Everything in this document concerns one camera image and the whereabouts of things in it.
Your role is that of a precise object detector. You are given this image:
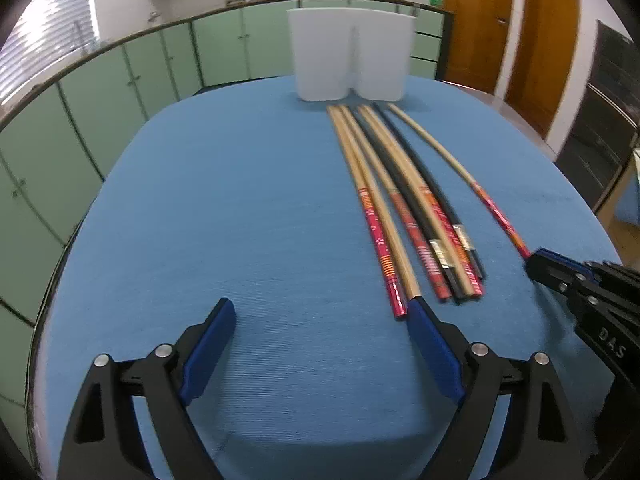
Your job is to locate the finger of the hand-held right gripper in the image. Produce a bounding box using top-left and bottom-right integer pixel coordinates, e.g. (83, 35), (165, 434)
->
(524, 247), (601, 321)
(584, 260), (640, 312)

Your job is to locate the red patterned wooden chopstick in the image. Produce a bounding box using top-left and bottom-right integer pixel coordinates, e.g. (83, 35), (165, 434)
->
(347, 106), (451, 303)

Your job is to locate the blue tablecloth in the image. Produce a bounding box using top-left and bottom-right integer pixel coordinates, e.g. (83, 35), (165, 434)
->
(37, 74), (623, 480)

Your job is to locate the white window blind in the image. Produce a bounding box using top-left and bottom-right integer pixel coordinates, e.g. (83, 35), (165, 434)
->
(0, 0), (98, 106)

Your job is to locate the metal faucet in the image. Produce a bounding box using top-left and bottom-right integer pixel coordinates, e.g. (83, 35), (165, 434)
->
(72, 20), (98, 53)

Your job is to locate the black cabinet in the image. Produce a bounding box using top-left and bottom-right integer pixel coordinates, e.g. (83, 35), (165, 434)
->
(555, 19), (640, 216)

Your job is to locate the row of chopsticks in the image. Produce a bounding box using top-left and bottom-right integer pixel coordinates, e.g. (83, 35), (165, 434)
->
(358, 105), (484, 298)

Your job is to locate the white utensil holder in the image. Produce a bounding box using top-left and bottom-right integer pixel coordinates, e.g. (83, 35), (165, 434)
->
(287, 7), (418, 103)

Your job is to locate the brown wooden door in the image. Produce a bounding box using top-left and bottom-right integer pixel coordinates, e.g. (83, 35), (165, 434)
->
(440, 0), (516, 95)
(505, 0), (583, 137)

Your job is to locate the plain wooden chopstick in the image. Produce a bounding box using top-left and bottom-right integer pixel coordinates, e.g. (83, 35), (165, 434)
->
(339, 105), (422, 303)

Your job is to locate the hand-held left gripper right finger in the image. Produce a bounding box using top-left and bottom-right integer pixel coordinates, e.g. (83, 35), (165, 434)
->
(406, 297), (588, 480)

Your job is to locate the pink patterned wooden chopstick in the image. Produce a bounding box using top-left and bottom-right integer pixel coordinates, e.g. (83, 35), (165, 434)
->
(387, 103), (533, 262)

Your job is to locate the black chopstick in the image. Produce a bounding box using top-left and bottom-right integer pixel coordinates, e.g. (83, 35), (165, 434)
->
(374, 103), (489, 283)

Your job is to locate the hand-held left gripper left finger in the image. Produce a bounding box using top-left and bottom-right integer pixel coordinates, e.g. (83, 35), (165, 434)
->
(57, 297), (237, 480)

